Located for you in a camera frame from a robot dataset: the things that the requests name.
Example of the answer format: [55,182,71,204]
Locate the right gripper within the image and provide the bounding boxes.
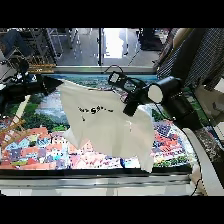
[122,85,150,118]

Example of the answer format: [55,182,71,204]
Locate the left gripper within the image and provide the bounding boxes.
[39,75,64,96]

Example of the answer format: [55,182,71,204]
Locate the white T-shirt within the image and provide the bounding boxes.
[58,79,156,174]

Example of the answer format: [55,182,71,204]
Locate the brown clothes hanger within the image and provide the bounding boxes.
[0,94,33,148]

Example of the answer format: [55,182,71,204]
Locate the checked shirt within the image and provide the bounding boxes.
[185,27,224,92]

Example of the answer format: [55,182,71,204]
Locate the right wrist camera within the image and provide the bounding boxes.
[107,70,130,91]

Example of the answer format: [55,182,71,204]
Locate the silver frame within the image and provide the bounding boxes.
[0,174,202,197]

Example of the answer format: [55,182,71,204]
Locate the black cable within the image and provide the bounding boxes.
[190,155,204,196]

